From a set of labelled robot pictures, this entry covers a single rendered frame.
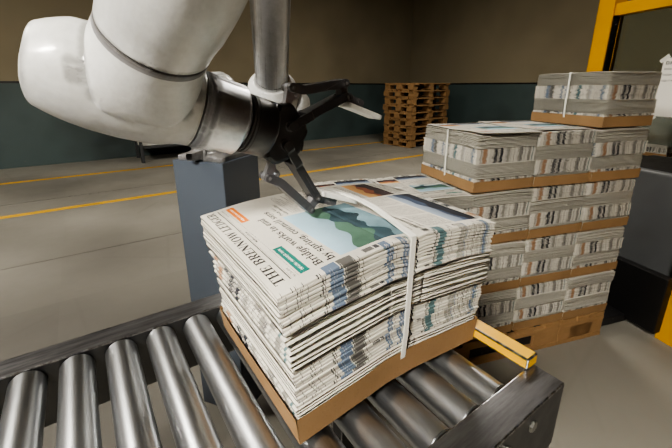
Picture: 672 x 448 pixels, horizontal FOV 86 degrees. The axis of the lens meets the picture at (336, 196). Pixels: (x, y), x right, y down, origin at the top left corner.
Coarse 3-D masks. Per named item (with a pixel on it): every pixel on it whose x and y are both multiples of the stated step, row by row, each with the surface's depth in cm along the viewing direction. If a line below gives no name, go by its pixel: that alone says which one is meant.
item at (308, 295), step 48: (240, 240) 50; (288, 240) 48; (336, 240) 48; (384, 240) 47; (240, 288) 50; (288, 288) 39; (336, 288) 42; (384, 288) 48; (240, 336) 59; (288, 336) 40; (336, 336) 44; (384, 336) 50; (288, 384) 44; (336, 384) 47
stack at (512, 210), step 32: (416, 192) 144; (448, 192) 143; (512, 192) 146; (544, 192) 151; (576, 192) 157; (512, 224) 150; (544, 224) 156; (512, 256) 154; (544, 256) 161; (544, 288) 167; (480, 320) 161; (512, 320) 168
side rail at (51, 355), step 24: (168, 312) 72; (192, 312) 72; (216, 312) 74; (96, 336) 65; (120, 336) 65; (144, 336) 67; (24, 360) 59; (48, 360) 59; (96, 360) 63; (144, 360) 68; (192, 360) 74; (0, 384) 56; (48, 384) 60; (0, 408) 57; (48, 408) 61
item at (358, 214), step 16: (320, 208) 59; (336, 208) 59; (352, 208) 59; (368, 208) 59; (368, 224) 52; (384, 224) 52; (400, 240) 47; (416, 240) 49; (400, 256) 47; (416, 256) 50; (400, 272) 48; (416, 272) 50; (400, 288) 49; (416, 288) 52; (400, 304) 51; (416, 304) 52; (400, 320) 52; (416, 320) 54; (400, 336) 53
